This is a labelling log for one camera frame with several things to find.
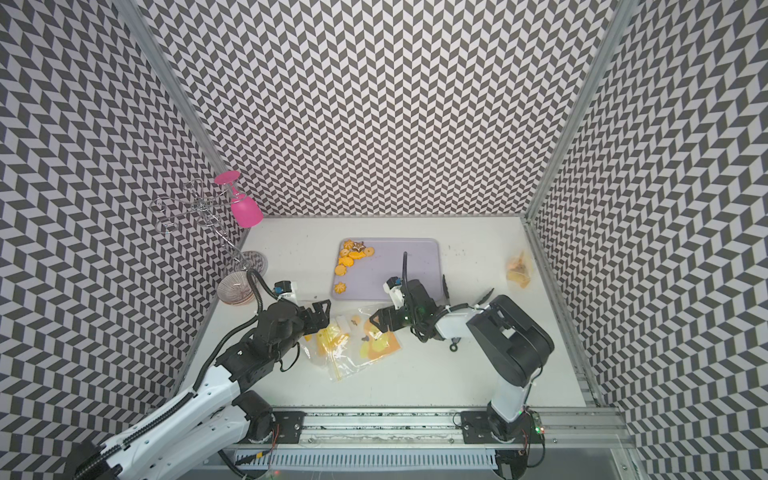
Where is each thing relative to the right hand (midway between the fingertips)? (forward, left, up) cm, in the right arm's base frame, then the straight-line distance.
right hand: (381, 320), depth 90 cm
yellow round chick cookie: (+19, +15, 0) cm, 24 cm away
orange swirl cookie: (+30, +13, +1) cm, 32 cm away
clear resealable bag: (+17, -46, +1) cm, 49 cm away
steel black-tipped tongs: (-13, -17, +27) cm, 34 cm away
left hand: (-1, +17, +12) cm, 20 cm away
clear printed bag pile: (-6, +9, 0) cm, 11 cm away
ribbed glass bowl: (+10, +48, +2) cm, 49 cm away
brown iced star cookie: (+29, +9, +1) cm, 30 cm away
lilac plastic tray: (+17, +7, -4) cm, 19 cm away
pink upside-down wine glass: (+29, +43, +20) cm, 55 cm away
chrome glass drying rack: (+23, +60, +24) cm, 69 cm away
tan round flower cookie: (+27, +6, 0) cm, 28 cm away
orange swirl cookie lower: (+12, +14, 0) cm, 18 cm away
